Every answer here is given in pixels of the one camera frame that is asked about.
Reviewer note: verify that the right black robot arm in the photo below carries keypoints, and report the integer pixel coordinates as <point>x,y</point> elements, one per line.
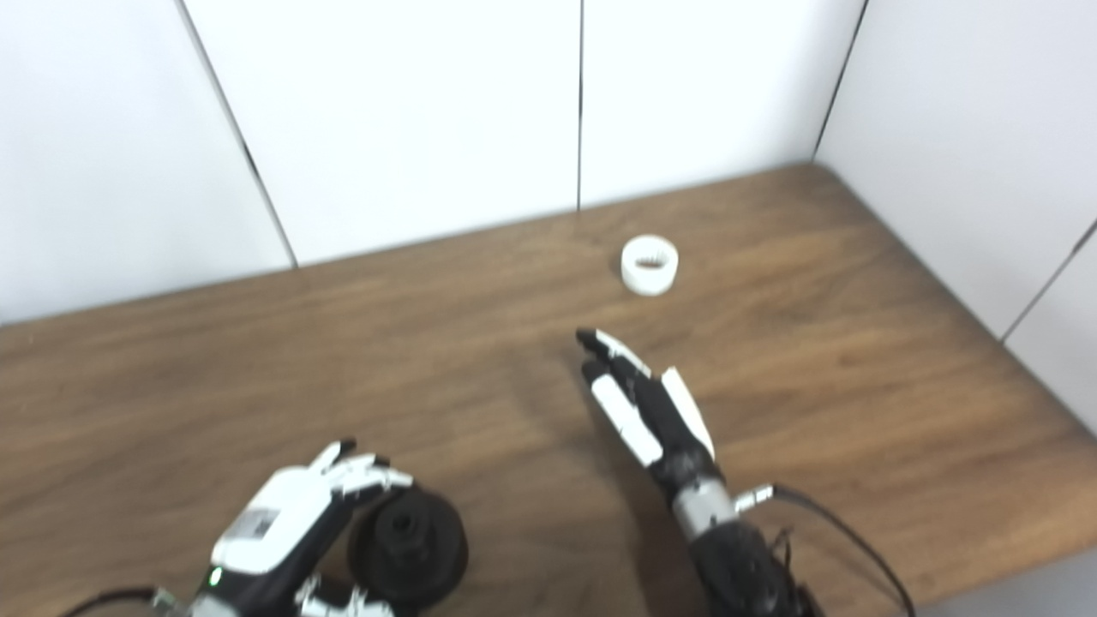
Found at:
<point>737,566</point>

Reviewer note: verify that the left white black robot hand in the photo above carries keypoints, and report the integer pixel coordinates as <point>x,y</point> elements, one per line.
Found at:
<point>274,523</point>

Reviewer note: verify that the round black stepped part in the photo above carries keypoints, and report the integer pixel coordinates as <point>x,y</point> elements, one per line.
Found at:
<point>411,548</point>

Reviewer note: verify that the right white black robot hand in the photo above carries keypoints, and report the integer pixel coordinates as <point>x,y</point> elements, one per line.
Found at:
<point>664,420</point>

